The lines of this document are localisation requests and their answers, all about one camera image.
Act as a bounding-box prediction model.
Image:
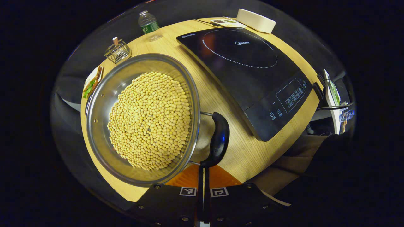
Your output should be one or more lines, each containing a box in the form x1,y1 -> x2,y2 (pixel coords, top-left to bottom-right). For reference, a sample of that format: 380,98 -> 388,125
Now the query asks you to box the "sandwich with lettuce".
82,65 -> 104,99

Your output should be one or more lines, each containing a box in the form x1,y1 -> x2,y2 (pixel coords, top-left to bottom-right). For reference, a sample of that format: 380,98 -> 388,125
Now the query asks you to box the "black power cable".
192,18 -> 216,26

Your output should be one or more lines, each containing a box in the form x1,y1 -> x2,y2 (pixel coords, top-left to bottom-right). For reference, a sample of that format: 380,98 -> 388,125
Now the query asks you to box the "white divided tray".
210,18 -> 247,29

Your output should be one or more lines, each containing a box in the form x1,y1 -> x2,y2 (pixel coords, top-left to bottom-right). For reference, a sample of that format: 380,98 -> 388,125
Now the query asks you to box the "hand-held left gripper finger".
128,164 -> 205,227
205,164 -> 291,227

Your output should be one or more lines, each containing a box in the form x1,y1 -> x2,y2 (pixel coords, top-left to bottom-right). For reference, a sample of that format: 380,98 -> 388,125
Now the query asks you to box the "clear plastic water bottle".
138,10 -> 163,42

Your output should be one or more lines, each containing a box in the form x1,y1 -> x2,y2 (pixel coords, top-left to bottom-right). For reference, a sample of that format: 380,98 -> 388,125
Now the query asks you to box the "stainless steel pot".
85,53 -> 230,187

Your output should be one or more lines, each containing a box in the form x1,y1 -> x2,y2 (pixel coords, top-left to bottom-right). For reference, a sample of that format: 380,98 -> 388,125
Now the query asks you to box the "black induction cooktop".
176,27 -> 313,142

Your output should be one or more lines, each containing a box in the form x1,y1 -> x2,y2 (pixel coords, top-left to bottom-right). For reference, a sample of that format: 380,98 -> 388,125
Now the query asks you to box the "person's beige clothing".
248,133 -> 332,197

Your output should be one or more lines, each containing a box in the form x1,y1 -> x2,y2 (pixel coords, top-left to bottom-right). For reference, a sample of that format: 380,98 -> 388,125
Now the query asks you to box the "white toaster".
236,8 -> 277,34

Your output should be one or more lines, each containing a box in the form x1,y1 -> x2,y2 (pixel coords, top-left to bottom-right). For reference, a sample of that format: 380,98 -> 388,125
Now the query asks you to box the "white printed board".
323,69 -> 355,135

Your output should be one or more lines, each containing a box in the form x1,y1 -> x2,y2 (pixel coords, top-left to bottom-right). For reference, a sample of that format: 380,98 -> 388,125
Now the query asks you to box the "pile of soybeans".
107,71 -> 192,172

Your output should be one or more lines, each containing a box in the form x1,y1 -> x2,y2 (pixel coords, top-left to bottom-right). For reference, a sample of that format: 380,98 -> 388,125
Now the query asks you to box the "metal wire rack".
104,37 -> 132,65

